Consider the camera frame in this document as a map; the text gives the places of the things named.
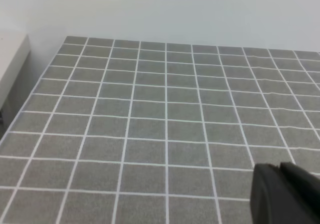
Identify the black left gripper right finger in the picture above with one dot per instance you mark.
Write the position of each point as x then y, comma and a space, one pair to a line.
305, 187

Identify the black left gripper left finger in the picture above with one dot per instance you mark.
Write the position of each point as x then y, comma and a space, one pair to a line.
273, 200

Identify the white side table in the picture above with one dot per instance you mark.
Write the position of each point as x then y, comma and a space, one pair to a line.
15, 47

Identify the grey grid tablecloth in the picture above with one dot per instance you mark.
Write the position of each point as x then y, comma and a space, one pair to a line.
136, 132

